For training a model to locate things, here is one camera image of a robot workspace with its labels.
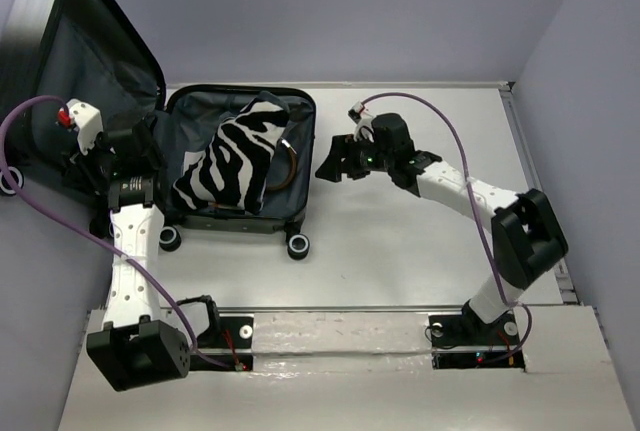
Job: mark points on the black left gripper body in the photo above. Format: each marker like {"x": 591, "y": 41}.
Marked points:
{"x": 99, "y": 167}

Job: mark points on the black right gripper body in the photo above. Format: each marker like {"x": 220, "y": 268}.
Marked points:
{"x": 366, "y": 156}

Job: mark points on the brown silver headphones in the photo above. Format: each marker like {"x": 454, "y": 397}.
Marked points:
{"x": 283, "y": 167}

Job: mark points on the black hard-shell suitcase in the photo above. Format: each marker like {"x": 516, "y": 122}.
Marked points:
{"x": 89, "y": 50}

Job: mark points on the zebra print plush cloth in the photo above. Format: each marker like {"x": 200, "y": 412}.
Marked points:
{"x": 233, "y": 168}

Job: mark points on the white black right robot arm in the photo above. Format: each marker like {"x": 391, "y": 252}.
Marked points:
{"x": 522, "y": 232}

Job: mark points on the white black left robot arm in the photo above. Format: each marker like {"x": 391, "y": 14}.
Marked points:
{"x": 145, "y": 338}

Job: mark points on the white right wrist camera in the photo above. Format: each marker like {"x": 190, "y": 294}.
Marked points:
{"x": 363, "y": 121}

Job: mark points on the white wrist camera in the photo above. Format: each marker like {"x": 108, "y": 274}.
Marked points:
{"x": 85, "y": 120}
{"x": 363, "y": 121}

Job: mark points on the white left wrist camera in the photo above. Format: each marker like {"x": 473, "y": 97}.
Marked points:
{"x": 85, "y": 120}

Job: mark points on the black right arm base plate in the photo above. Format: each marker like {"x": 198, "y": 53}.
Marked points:
{"x": 454, "y": 347}

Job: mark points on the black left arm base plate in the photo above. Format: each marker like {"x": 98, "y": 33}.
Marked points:
{"x": 223, "y": 337}

